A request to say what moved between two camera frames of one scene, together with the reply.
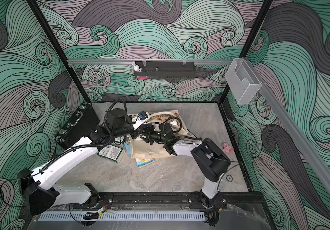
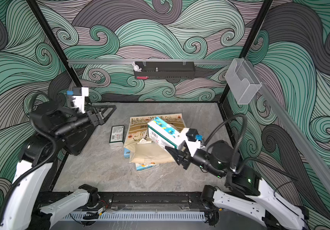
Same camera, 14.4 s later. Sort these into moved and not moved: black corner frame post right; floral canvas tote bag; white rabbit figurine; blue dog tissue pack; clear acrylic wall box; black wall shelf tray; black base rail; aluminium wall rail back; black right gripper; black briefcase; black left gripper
Moved: black right gripper; floral canvas tote bag; black left gripper; blue dog tissue pack
Not moved: clear acrylic wall box; black corner frame post right; black wall shelf tray; aluminium wall rail back; black base rail; white rabbit figurine; black briefcase
